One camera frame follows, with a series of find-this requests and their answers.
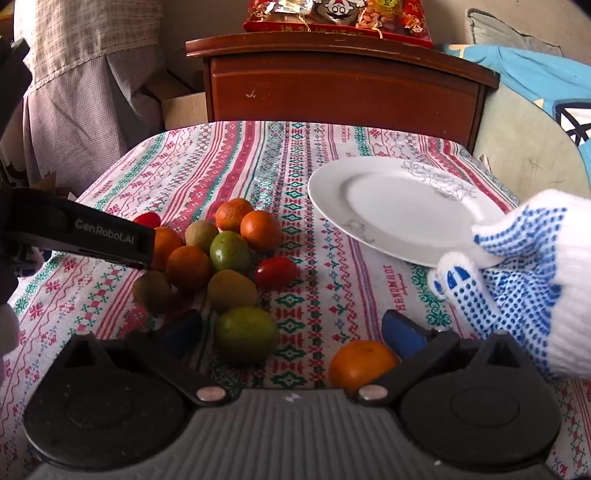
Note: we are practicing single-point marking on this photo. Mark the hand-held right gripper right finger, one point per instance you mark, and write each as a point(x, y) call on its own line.
point(402, 333)

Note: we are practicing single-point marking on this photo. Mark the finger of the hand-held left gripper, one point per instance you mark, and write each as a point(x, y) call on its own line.
point(92, 226)

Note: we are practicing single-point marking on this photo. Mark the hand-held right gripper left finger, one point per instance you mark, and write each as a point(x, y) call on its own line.
point(182, 331)

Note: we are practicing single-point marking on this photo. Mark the red cherry tomato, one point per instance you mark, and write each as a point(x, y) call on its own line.
point(276, 272)
point(147, 219)

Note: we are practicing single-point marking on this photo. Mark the orange tangerine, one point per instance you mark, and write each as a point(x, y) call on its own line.
point(167, 247)
point(261, 230)
point(189, 268)
point(362, 367)
point(234, 213)

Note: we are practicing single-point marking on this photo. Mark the small green citrus fruit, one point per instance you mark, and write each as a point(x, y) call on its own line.
point(230, 252)

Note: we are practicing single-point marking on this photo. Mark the pale greenish brown fruit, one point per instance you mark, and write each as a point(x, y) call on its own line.
point(202, 235)

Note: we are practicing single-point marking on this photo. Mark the white floral plate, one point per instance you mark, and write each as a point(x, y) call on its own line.
point(392, 212)

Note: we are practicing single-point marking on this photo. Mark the person's right hand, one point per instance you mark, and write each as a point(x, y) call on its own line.
point(535, 295)

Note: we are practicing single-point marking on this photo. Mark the brown kiwi fruit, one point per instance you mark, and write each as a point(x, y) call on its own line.
point(232, 290)
point(152, 291)

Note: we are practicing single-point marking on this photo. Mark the large green citrus fruit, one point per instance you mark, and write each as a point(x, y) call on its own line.
point(246, 337)

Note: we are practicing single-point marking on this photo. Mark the checked fabric cover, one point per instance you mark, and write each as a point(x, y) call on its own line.
point(83, 83)

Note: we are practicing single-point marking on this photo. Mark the striped patterned tablecloth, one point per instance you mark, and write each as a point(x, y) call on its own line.
point(314, 300)

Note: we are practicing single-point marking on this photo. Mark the cardboard box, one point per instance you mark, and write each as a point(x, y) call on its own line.
point(182, 108)

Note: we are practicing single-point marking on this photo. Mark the pale green cushion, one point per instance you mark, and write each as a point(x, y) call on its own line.
point(521, 147)

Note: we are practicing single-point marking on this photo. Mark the brown wooden cabinet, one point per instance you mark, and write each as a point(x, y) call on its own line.
point(341, 87)

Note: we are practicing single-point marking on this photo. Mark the blue printed blanket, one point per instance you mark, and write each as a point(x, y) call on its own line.
point(540, 78)

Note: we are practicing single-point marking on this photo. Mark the grey pillow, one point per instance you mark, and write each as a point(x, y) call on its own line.
point(498, 32)

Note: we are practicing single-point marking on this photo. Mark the red snack gift bag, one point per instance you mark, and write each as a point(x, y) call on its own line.
point(337, 18)

